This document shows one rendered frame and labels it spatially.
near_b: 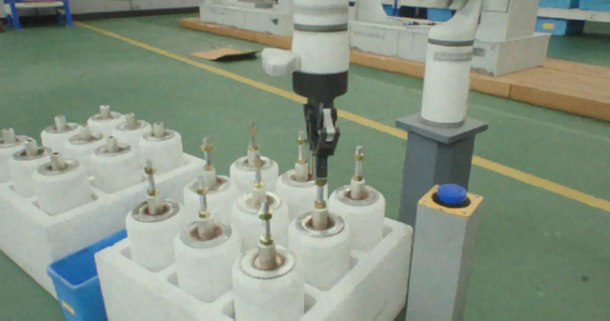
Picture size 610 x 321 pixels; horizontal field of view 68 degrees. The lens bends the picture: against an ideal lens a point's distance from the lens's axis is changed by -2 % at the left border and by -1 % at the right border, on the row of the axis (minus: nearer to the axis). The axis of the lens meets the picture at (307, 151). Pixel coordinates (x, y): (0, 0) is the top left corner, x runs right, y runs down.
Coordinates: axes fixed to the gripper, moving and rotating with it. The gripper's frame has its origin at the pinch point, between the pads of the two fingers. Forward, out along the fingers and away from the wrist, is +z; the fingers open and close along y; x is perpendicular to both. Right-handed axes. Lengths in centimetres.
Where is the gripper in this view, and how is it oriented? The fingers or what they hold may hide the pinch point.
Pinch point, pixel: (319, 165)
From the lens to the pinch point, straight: 66.1
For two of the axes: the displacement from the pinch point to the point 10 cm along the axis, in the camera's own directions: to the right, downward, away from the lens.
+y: -2.0, -3.7, 9.1
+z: 0.0, 9.3, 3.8
